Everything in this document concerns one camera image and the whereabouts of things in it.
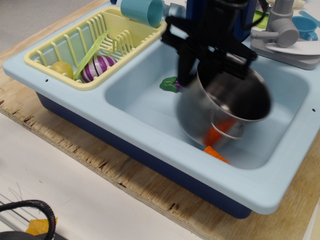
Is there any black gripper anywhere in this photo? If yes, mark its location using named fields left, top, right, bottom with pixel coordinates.
left=162, top=0, right=257, bottom=87

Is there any green toy eggplant stem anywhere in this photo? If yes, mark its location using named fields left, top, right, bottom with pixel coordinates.
left=159, top=76, right=183, bottom=93

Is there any green plastic plate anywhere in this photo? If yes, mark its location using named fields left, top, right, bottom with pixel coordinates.
left=253, top=9, right=269, bottom=30

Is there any light blue toy sink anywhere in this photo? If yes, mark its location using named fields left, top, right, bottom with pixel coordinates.
left=2, top=3, right=320, bottom=219

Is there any yellow tape piece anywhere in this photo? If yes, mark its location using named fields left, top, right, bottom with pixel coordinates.
left=25, top=219, right=49, bottom=236

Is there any dark blue plastic box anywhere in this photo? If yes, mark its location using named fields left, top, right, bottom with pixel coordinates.
left=186, top=0, right=257, bottom=42

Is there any black cable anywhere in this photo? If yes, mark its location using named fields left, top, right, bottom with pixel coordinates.
left=0, top=199, right=56, bottom=240

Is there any orange toy carrot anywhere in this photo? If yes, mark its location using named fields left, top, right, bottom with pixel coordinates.
left=203, top=146, right=230, bottom=165

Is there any white plastic plate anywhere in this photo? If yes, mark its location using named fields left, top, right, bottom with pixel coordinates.
left=265, top=40, right=320, bottom=56

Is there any teal plastic cup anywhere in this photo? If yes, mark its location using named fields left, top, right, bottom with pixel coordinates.
left=120, top=0, right=164, bottom=27

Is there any yellow dish rack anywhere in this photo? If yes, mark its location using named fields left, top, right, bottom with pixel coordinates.
left=24, top=6, right=167, bottom=91

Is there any green plastic utensil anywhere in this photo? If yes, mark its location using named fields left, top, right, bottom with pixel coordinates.
left=73, top=28, right=110, bottom=80

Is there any blue plastic scoop cup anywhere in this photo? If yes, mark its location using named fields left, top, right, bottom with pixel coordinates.
left=291, top=10, right=320, bottom=41

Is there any wooden plywood board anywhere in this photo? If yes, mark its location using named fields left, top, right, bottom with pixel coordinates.
left=0, top=0, right=320, bottom=240

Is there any grey toy faucet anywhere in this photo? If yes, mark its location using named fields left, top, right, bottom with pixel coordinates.
left=250, top=0, right=320, bottom=70

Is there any stainless steel pot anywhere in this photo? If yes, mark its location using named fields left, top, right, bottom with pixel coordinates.
left=176, top=62, right=272, bottom=147

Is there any yellow toy fruit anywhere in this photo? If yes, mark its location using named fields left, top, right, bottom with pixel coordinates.
left=51, top=61, right=74, bottom=79

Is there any purple striped toy eggplant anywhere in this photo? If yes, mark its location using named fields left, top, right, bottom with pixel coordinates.
left=80, top=55, right=118, bottom=83

